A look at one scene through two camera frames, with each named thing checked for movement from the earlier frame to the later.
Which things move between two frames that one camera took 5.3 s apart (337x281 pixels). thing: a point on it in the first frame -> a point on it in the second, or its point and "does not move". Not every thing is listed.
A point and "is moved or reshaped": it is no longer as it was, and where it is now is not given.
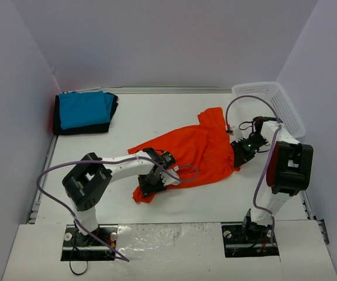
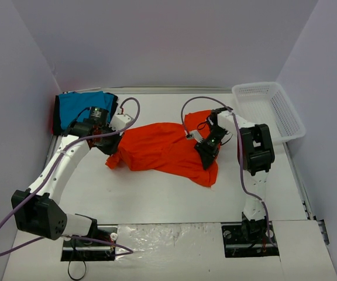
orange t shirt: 202,151 is moved or reshaped
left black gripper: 150,186 -> 110,143
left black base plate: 79,247 does not move
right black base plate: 255,240 does not move
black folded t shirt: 100,128 does not move
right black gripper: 240,153 -> 206,150
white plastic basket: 265,99 does not move
